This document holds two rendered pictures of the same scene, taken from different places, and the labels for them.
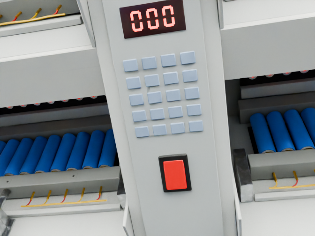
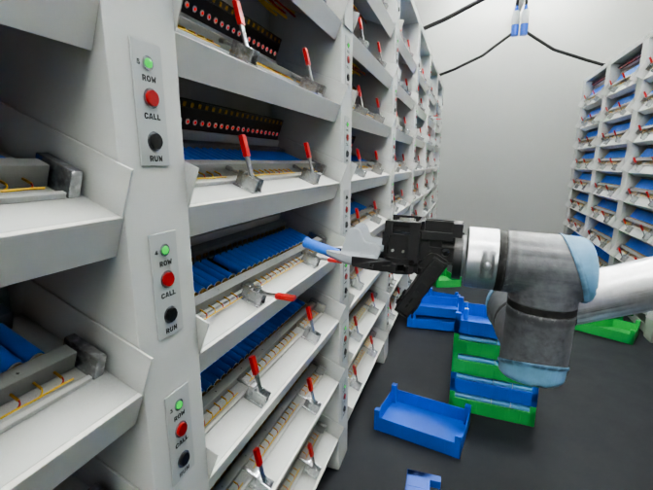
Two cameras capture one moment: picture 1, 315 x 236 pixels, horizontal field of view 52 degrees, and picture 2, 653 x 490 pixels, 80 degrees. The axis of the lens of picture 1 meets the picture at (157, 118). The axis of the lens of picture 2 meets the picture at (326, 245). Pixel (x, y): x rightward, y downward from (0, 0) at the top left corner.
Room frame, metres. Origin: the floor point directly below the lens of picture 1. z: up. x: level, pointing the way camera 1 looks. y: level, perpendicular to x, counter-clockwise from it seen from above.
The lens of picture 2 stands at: (0.09, 1.06, 0.95)
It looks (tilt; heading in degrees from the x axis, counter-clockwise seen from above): 12 degrees down; 281
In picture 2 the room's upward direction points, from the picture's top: straight up
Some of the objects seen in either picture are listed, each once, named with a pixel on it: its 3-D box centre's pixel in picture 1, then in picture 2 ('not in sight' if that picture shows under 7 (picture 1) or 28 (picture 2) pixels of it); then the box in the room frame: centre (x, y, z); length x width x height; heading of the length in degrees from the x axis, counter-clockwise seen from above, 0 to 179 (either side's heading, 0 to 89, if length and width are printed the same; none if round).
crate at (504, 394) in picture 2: not in sight; (492, 375); (-0.29, -0.42, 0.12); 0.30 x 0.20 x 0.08; 169
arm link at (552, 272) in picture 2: not in sight; (542, 266); (-0.11, 0.48, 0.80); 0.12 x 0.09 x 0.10; 172
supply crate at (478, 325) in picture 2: not in sight; (498, 318); (-0.29, -0.42, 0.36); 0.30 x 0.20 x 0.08; 169
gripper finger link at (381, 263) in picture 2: not in sight; (379, 262); (0.12, 0.47, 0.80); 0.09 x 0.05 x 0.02; 176
